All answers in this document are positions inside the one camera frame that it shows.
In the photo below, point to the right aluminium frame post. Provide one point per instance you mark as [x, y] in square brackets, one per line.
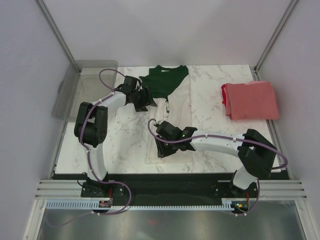
[276, 33]

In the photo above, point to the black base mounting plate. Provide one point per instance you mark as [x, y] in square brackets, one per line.
[171, 188]

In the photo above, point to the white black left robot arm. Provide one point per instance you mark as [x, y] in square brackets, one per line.
[91, 126]

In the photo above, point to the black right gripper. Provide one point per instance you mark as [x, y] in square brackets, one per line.
[162, 151]

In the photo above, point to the clear grey plastic bin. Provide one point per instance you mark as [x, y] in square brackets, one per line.
[88, 85]

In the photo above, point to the white slotted cable duct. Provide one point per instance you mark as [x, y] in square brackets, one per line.
[72, 204]

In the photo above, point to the aluminium frame post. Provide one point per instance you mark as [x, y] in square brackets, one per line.
[57, 33]
[276, 33]

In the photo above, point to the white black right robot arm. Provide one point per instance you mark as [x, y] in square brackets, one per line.
[254, 151]

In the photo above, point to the cream green raglan t-shirt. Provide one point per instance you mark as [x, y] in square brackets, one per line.
[170, 89]

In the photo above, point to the folded red t-shirt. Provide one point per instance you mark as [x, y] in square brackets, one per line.
[224, 95]

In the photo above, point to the left aluminium frame post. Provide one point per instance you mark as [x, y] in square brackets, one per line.
[57, 33]

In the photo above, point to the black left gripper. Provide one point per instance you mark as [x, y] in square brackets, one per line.
[146, 101]

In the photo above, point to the folded pink t-shirt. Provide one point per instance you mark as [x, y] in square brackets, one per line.
[255, 100]

